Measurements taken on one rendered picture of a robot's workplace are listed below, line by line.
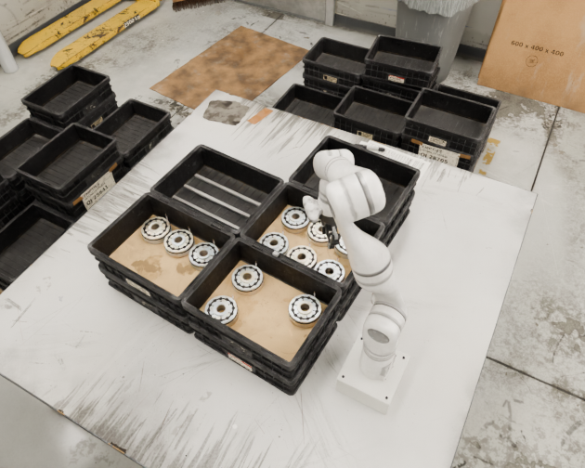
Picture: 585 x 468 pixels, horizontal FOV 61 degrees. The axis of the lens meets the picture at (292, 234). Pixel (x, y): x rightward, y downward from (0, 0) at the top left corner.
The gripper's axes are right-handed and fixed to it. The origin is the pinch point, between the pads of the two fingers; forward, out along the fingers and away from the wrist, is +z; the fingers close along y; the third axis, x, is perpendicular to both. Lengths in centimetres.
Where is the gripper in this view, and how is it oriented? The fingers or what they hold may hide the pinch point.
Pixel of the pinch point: (328, 237)
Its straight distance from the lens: 153.2
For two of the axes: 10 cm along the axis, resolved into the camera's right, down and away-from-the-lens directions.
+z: 0.1, 6.2, 7.8
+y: -2.5, -7.5, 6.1
